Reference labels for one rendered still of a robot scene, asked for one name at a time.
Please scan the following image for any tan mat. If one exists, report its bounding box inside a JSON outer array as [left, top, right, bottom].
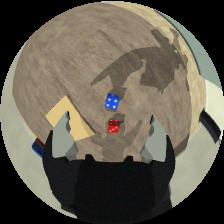
[[45, 95, 96, 141]]

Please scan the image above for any blue die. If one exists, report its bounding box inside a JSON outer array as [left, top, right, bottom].
[[105, 93, 119, 110]]

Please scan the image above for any red die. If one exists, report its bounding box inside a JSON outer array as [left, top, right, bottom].
[[108, 119, 119, 133]]

